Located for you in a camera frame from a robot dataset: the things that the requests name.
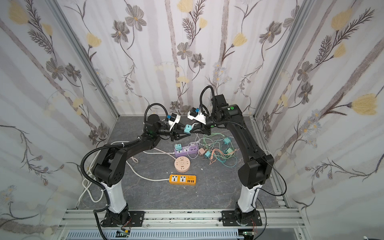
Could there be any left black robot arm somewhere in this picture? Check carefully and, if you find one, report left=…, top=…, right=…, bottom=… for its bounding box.
left=80, top=113, right=185, bottom=228

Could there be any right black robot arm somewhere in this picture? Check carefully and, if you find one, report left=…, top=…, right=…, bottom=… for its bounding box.
left=188, top=86, right=277, bottom=226

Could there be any purple power strip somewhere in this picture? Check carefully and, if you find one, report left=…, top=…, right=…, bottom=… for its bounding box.
left=174, top=144, right=199, bottom=158

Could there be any pink charger adapter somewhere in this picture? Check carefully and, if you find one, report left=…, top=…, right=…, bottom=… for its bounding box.
left=199, top=148, right=206, bottom=156

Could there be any pink round power socket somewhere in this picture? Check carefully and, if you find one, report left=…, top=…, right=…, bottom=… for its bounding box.
left=174, top=156, right=191, bottom=173

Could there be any orange power strip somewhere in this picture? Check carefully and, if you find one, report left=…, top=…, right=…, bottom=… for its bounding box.
left=169, top=175, right=197, bottom=186

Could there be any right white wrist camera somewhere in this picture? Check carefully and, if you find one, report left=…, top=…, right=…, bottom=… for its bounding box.
left=187, top=108, right=207, bottom=125

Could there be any pink multi-head cable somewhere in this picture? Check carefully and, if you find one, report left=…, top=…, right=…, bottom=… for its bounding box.
left=208, top=148, right=233, bottom=166

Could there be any teal cable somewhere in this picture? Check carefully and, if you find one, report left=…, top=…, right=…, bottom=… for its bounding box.
left=209, top=140, right=239, bottom=169

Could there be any white orange strip cord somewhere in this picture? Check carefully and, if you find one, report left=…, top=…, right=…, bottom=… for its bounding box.
left=77, top=140, right=170, bottom=203

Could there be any beige round socket cord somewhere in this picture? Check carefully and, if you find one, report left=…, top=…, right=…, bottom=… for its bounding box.
left=86, top=140, right=178, bottom=169

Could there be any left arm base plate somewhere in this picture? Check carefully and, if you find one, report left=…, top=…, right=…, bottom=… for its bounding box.
left=101, top=210, right=145, bottom=227

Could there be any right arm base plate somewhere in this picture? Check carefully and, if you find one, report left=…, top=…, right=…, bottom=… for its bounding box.
left=221, top=209, right=263, bottom=227

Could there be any aluminium front rail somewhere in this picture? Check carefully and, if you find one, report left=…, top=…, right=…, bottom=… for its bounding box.
left=58, top=208, right=307, bottom=232

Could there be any white vented cable duct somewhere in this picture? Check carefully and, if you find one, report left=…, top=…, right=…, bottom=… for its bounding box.
left=65, top=229, right=245, bottom=240

